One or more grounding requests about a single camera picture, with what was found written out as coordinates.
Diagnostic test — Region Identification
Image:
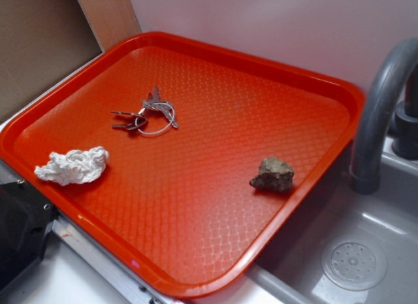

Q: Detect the brown grey rock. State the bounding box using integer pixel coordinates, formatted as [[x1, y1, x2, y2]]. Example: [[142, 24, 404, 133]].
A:
[[249, 157, 295, 193]]

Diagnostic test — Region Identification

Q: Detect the crumpled white tissue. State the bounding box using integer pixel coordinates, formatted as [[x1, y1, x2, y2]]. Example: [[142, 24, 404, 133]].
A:
[[34, 146, 110, 186]]

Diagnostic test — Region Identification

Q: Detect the brown cardboard panel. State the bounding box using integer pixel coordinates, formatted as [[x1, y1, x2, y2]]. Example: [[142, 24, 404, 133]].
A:
[[1, 0, 101, 121]]

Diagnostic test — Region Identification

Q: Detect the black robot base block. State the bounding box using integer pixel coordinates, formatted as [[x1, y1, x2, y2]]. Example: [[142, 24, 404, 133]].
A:
[[1, 179, 57, 294]]

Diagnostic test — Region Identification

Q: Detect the grey plastic sink basin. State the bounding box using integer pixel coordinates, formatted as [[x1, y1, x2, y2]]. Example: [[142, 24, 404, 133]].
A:
[[248, 139, 417, 303]]

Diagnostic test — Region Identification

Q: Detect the wooden board edge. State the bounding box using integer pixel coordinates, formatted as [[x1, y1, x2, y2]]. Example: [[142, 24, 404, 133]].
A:
[[77, 0, 142, 52]]

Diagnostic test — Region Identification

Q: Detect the orange plastic tray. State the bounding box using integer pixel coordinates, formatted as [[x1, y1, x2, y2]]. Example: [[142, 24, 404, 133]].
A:
[[1, 33, 364, 299]]

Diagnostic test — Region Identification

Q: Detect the dark grey faucet handle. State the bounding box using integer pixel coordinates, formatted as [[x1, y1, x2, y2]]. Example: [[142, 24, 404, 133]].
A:
[[392, 67, 417, 160]]

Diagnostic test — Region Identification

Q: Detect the metal key bunch on ring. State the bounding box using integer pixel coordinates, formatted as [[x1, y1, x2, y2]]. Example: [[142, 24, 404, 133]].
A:
[[111, 86, 180, 137]]

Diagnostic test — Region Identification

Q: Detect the grey curved faucet spout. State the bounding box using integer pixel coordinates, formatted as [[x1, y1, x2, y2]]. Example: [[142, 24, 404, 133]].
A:
[[349, 37, 417, 194]]

